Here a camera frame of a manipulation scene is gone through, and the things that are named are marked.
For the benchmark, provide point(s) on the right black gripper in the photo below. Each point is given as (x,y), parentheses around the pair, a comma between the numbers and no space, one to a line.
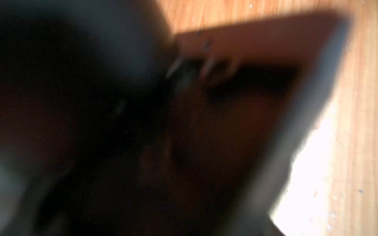
(116,127)

